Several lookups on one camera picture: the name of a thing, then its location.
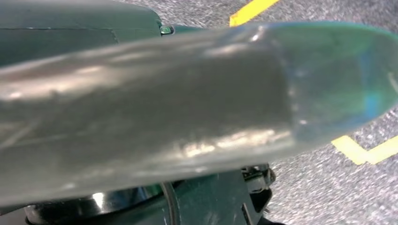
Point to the yellow floor tape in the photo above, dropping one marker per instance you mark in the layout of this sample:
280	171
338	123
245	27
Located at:
354	152
252	11

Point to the dark robot leg shell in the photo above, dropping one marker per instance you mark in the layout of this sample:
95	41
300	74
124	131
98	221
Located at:
62	37

